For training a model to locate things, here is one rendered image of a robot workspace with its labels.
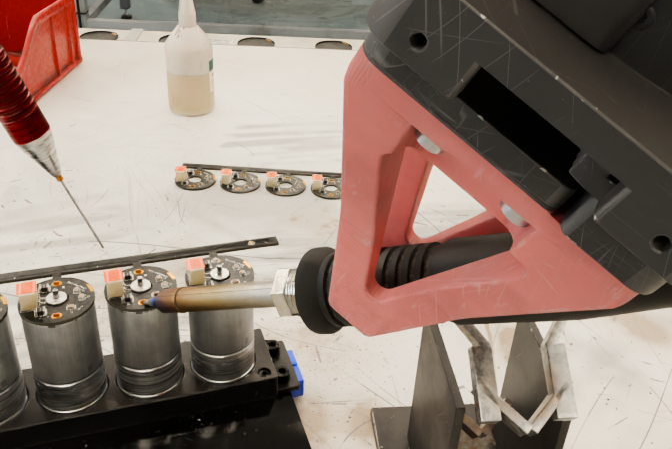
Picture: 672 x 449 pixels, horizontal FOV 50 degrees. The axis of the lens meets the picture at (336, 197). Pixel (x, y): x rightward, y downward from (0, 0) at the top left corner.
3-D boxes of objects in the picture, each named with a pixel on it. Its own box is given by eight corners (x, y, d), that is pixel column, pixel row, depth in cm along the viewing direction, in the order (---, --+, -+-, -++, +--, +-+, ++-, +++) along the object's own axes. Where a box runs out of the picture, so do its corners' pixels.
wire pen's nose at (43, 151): (39, 173, 22) (13, 133, 21) (73, 158, 22) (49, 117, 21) (40, 191, 21) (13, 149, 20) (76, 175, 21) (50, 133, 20)
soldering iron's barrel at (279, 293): (158, 333, 24) (315, 328, 21) (138, 293, 24) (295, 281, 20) (185, 308, 25) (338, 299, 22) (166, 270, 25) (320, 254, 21)
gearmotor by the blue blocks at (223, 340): (260, 392, 28) (260, 287, 26) (197, 404, 28) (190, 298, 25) (247, 350, 30) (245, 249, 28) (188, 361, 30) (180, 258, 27)
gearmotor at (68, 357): (111, 422, 27) (95, 313, 24) (40, 436, 26) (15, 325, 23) (107, 375, 29) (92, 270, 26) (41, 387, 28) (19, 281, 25)
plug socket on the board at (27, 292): (45, 308, 24) (42, 292, 24) (18, 312, 24) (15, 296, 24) (46, 294, 25) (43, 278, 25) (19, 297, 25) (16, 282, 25)
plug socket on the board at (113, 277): (131, 295, 25) (130, 279, 25) (106, 299, 25) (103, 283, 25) (129, 281, 26) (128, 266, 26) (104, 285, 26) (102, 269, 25)
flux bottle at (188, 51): (223, 104, 55) (219, -30, 50) (198, 120, 52) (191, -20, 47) (185, 95, 56) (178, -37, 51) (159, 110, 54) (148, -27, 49)
